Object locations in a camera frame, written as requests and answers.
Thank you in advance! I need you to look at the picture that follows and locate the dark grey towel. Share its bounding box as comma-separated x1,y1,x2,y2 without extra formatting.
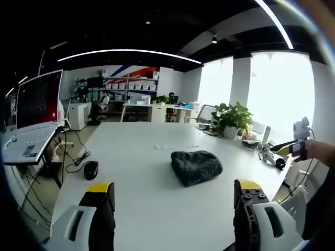
170,150,224,188

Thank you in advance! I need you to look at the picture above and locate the white open laptop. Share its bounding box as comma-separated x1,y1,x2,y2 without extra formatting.
2,70,64,165

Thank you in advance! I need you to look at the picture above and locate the person's right hand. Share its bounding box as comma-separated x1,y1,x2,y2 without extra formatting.
293,140,325,164

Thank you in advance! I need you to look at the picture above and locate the white plastic chair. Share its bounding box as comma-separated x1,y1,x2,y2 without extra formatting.
280,190,307,235

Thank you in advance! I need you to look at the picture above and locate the black computer mouse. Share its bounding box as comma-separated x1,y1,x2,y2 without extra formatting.
83,161,99,181

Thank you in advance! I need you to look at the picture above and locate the green plant in white pot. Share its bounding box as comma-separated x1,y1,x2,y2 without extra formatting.
210,101,254,141

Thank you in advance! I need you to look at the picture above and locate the person's dark clothing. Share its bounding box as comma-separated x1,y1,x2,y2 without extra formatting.
300,166,335,241

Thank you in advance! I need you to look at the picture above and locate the black laptop stand table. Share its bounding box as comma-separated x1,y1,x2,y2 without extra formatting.
4,129,65,190

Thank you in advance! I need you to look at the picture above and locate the long ceiling light strip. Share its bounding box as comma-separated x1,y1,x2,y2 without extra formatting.
254,0,295,50
57,48,203,65

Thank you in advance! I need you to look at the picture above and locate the white low cabinet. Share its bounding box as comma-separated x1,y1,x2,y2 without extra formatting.
68,101,92,131

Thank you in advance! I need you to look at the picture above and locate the small green desk plant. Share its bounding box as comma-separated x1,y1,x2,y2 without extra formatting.
151,95,170,106

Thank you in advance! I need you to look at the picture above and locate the white office desk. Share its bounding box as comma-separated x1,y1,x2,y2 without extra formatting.
122,100,201,123

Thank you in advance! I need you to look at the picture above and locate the dark computer monitor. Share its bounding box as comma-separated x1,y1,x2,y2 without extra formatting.
0,94,18,133

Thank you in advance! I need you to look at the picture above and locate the shelf with white boxes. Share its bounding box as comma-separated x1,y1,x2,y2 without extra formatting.
102,76,160,102

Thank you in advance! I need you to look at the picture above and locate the black mouse cable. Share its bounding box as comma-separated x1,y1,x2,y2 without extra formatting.
61,127,92,174

